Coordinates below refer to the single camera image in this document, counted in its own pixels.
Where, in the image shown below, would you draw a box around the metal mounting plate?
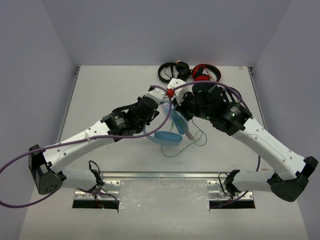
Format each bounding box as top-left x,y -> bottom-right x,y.
73,178 -> 121,201
207,178 -> 254,201

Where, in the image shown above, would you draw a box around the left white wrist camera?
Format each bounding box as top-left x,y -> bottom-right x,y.
145,85 -> 165,105

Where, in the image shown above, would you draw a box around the purple cable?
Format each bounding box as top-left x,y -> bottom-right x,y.
0,96 -> 173,208
171,81 -> 262,173

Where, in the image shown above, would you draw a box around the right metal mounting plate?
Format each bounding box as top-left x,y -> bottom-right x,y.
207,178 -> 254,201

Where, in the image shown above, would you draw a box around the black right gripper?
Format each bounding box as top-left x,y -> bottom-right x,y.
172,89 -> 212,122

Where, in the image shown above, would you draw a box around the aluminium table edge rail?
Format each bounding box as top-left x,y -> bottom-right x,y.
100,171 -> 223,179

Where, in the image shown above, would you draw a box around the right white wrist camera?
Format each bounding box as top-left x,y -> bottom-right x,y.
166,78 -> 188,106

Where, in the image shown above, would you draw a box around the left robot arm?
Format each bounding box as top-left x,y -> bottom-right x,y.
28,95 -> 160,195

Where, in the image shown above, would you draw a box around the light blue headphones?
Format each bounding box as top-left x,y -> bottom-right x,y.
146,106 -> 189,147

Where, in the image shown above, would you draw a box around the black headset with microphone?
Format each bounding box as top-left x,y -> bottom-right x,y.
157,60 -> 191,84

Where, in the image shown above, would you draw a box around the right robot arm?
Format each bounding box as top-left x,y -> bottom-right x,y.
172,81 -> 318,202

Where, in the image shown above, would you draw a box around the red headphones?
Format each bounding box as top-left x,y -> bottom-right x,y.
191,63 -> 222,82

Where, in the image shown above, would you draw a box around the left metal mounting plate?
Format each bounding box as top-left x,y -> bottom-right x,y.
73,178 -> 121,201

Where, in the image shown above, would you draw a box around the green headphone cable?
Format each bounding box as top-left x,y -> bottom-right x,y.
160,117 -> 209,158

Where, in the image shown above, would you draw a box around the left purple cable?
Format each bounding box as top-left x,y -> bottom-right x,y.
0,96 -> 173,208

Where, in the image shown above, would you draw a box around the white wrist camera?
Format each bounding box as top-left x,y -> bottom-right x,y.
166,78 -> 188,106
145,85 -> 165,105

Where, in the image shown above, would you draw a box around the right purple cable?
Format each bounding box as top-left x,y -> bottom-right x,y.
171,81 -> 262,173

